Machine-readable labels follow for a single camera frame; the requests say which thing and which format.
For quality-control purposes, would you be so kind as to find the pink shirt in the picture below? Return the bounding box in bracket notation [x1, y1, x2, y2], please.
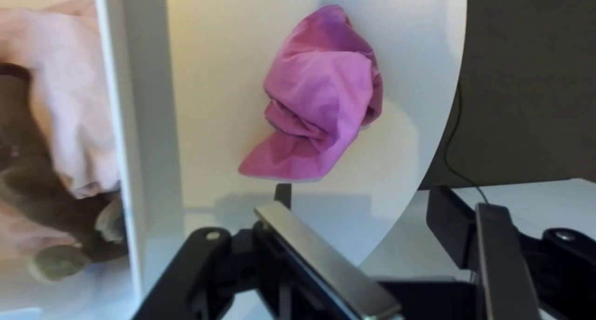
[238, 4, 384, 181]

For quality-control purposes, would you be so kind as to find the white basket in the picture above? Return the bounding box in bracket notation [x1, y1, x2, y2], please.
[0, 0, 186, 320]

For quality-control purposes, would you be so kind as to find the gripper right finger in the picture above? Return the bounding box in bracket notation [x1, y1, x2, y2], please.
[426, 185, 596, 320]

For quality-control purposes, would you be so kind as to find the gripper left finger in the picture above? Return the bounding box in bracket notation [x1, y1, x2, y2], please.
[133, 184, 404, 320]

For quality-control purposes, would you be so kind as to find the peach shirt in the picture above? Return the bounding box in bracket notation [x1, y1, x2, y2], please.
[0, 0, 122, 258]

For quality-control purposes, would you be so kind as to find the black cable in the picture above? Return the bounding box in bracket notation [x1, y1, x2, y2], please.
[443, 83, 490, 205]

